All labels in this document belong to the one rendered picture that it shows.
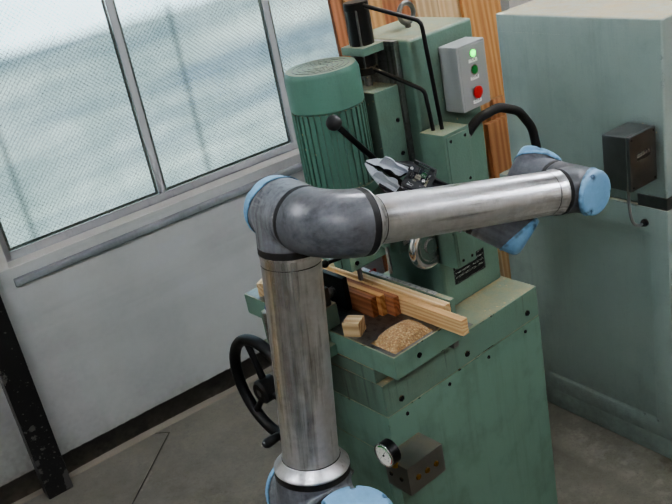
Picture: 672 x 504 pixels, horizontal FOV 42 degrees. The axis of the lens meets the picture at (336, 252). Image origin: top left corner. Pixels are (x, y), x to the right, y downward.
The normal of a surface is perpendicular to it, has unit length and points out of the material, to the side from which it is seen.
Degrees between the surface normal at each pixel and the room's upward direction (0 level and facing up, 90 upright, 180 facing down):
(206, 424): 0
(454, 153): 90
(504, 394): 90
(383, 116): 90
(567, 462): 0
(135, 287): 90
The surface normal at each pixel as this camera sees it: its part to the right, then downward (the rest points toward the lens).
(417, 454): -0.18, -0.90
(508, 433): 0.64, 0.21
